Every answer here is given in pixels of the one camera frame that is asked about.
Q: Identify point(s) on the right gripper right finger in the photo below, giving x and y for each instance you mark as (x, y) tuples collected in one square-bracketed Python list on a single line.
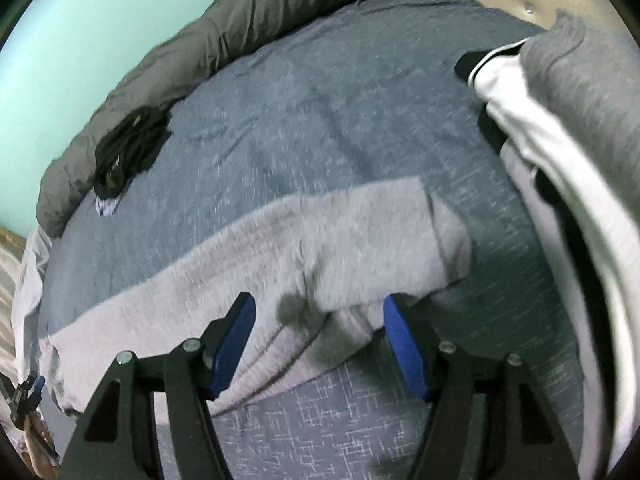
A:
[(521, 437)]

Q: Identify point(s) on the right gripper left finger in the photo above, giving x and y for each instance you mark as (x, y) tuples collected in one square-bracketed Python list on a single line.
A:
[(115, 437)]

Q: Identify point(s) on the grey fleece garment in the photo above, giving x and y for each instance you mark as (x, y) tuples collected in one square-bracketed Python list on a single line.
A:
[(318, 267)]

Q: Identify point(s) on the person's left hand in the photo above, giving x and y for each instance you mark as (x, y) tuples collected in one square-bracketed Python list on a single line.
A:
[(37, 459)]

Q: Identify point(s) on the light grey sheet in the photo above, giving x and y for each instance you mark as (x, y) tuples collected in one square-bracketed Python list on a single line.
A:
[(28, 292)]

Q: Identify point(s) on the light blue cloth piece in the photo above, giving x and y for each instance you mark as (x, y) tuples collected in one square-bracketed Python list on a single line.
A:
[(106, 207)]

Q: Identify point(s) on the black and white garment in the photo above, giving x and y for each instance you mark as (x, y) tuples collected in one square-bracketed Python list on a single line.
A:
[(611, 235)]

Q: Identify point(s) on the black clothing item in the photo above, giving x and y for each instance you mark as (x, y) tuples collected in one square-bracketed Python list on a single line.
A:
[(129, 149)]

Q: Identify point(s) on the blue patterned bedspread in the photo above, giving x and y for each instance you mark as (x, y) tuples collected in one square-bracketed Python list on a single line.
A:
[(367, 94)]

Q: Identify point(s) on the folded grey garment stack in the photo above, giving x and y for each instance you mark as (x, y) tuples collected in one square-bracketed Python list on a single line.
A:
[(589, 78)]

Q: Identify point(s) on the dark grey rolled duvet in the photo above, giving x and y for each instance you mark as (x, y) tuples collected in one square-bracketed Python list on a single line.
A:
[(227, 30)]

